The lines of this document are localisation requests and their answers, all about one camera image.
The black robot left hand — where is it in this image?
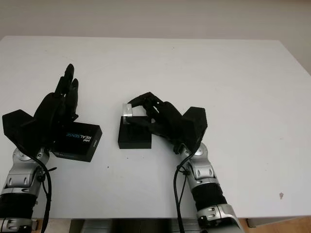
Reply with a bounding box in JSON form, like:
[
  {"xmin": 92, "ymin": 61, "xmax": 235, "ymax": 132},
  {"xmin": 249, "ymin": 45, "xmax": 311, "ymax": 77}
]
[{"xmin": 20, "ymin": 63, "xmax": 80, "ymax": 152}]

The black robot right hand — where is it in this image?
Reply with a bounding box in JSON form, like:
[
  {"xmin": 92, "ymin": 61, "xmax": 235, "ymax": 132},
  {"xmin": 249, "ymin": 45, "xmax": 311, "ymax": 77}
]
[{"xmin": 125, "ymin": 91, "xmax": 195, "ymax": 154}]

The silver depth camera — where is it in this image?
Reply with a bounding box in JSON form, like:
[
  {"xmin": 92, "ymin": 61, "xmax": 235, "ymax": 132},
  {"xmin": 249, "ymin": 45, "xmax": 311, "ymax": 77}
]
[{"xmin": 122, "ymin": 103, "xmax": 134, "ymax": 118}]

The black Intel RealSense box lid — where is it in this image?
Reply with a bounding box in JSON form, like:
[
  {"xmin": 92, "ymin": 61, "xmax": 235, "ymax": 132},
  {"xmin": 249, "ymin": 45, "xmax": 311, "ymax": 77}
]
[{"xmin": 52, "ymin": 121, "xmax": 102, "ymax": 163}]

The grey robot torso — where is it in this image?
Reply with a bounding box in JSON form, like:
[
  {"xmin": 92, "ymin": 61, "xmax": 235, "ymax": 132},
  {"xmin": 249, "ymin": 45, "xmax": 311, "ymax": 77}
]
[{"xmin": 69, "ymin": 218, "xmax": 202, "ymax": 233}]

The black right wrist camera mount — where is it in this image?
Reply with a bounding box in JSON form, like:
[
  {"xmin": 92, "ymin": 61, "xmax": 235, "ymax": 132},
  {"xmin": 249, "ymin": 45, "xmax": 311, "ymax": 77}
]
[{"xmin": 182, "ymin": 106, "xmax": 208, "ymax": 152}]

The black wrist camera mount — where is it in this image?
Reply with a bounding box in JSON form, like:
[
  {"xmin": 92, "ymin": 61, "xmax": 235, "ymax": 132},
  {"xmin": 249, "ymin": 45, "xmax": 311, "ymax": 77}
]
[
  {"xmin": 182, "ymin": 106, "xmax": 208, "ymax": 152},
  {"xmin": 1, "ymin": 109, "xmax": 36, "ymax": 149}
]

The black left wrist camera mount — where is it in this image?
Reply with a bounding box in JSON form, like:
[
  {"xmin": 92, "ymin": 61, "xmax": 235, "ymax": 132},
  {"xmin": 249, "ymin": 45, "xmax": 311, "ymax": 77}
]
[{"xmin": 1, "ymin": 109, "xmax": 36, "ymax": 149}]

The black camera box base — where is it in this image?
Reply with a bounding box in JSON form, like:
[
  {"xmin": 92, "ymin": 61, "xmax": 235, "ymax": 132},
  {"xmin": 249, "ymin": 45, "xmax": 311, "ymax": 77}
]
[{"xmin": 118, "ymin": 116, "xmax": 153, "ymax": 149}]

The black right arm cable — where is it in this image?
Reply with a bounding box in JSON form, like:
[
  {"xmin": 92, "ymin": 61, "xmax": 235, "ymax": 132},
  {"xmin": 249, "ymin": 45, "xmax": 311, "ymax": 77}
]
[{"xmin": 173, "ymin": 143, "xmax": 207, "ymax": 233}]

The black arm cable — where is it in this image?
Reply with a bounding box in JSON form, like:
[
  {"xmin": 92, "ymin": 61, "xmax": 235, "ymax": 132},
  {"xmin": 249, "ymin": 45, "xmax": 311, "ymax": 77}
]
[
  {"xmin": 18, "ymin": 143, "xmax": 58, "ymax": 233},
  {"xmin": 173, "ymin": 143, "xmax": 207, "ymax": 233}
]

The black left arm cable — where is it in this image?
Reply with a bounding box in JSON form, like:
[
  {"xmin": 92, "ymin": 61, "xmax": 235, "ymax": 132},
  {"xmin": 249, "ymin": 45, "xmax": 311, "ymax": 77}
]
[{"xmin": 18, "ymin": 143, "xmax": 58, "ymax": 233}]

